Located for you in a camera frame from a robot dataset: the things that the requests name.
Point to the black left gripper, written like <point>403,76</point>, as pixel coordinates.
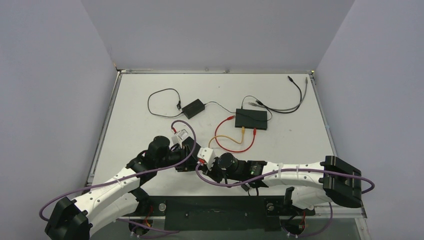
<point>190,165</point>

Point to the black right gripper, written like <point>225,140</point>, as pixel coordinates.
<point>214,172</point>

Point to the black network switch box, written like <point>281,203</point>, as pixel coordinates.
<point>251,119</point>

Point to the small black wall plug adapter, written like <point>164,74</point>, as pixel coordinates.
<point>245,187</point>

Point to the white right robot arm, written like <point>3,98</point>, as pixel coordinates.
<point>332,180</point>

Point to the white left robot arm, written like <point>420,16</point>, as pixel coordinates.
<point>81,217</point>

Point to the small black power brick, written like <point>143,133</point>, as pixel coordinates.
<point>194,108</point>

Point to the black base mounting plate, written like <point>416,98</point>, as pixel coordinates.
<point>220,213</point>

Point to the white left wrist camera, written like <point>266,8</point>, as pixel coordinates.
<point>179,137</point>

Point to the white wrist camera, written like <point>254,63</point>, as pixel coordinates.
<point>179,137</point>
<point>206,156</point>

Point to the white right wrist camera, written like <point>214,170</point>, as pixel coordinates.
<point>206,156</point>

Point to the aluminium frame rail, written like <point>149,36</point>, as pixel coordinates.
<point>323,211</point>

